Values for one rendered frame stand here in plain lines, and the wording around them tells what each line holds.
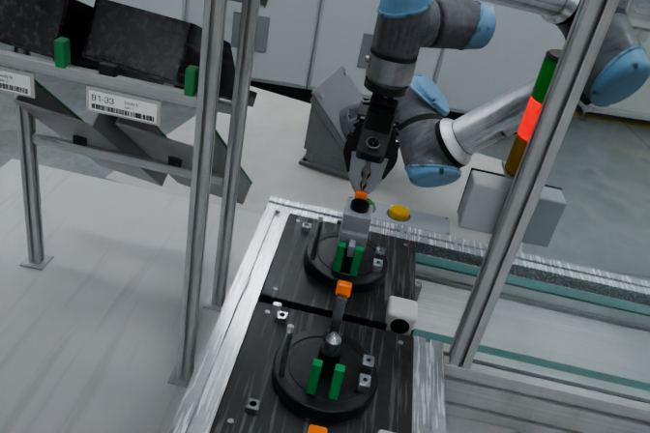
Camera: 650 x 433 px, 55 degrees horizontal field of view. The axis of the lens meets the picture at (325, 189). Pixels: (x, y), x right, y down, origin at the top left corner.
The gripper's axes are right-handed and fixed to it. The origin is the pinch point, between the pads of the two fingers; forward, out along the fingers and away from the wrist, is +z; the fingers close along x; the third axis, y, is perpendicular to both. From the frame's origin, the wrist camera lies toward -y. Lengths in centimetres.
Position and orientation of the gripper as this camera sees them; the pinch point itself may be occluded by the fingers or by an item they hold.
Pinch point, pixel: (361, 192)
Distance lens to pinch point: 108.5
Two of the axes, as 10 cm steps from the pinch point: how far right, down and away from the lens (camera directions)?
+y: 1.4, -4.8, 8.6
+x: -9.8, -2.2, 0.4
